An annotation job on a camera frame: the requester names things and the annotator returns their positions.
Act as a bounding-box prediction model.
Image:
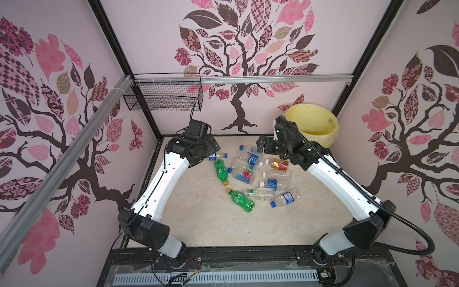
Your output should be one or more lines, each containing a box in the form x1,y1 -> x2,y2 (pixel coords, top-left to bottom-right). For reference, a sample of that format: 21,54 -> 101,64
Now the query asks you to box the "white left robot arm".
118,133 -> 221,259

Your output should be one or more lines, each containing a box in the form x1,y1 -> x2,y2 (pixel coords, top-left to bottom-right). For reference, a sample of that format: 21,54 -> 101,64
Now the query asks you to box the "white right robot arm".
257,116 -> 396,264

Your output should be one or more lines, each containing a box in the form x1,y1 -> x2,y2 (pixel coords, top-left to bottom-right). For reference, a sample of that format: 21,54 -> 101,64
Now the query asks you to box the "cream bin yellow bag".
284,104 -> 340,148

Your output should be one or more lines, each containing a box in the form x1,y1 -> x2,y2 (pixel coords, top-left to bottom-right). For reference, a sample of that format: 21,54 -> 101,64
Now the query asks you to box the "red yellow label bottle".
265,159 -> 289,171

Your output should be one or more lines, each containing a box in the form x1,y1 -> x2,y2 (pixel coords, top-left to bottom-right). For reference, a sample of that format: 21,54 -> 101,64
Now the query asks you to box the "clear crushed bottle white cap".
262,170 -> 291,179

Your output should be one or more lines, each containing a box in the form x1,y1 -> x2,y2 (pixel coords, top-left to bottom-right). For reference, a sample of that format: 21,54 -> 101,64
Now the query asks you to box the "clear bottle pale blue label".
238,145 -> 262,166

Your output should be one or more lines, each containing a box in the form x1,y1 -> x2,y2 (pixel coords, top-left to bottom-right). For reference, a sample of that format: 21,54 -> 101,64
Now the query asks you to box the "green soda bottle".
227,188 -> 255,213
214,160 -> 229,186

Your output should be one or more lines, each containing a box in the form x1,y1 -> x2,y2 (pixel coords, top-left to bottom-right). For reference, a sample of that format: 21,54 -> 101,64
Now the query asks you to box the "bottle blue label white cap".
259,178 -> 293,191

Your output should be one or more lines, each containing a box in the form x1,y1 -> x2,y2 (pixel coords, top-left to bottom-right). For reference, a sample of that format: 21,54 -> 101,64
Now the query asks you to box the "Fiji bottle red flower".
227,166 -> 258,184

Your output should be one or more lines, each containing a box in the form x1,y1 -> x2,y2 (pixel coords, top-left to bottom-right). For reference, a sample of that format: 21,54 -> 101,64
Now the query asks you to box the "small bottle blue cap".
270,191 -> 301,208

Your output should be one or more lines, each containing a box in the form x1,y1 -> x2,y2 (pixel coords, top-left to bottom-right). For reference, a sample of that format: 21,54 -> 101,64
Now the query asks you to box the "clear bottle green cap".
243,187 -> 276,201

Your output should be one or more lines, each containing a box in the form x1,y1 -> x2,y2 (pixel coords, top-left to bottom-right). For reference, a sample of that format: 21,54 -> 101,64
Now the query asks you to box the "white vent strip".
110,270 -> 319,287

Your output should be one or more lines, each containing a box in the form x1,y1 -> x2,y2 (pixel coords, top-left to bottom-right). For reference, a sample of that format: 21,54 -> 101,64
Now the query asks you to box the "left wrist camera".
185,119 -> 212,138

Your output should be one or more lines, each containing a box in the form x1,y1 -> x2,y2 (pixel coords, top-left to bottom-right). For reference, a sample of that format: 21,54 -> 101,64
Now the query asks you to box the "black wire basket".
123,72 -> 204,111

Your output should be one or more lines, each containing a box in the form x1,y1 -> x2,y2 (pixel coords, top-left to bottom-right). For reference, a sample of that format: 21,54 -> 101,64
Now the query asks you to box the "aluminium rail back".
135,74 -> 354,84

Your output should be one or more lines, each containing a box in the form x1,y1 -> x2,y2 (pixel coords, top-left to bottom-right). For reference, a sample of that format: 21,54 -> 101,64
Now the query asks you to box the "aluminium rail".
1,75 -> 133,268
135,74 -> 354,84

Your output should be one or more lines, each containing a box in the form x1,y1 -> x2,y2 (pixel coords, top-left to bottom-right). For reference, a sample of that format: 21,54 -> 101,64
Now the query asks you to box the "black base frame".
97,245 -> 407,287

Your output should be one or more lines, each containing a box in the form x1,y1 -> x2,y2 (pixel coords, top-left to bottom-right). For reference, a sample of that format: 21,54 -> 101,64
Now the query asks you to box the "black corrugated cable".
279,116 -> 436,256

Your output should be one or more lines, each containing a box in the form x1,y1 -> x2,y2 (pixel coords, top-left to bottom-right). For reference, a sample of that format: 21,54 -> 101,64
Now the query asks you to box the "aluminium rail left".
1,75 -> 133,268

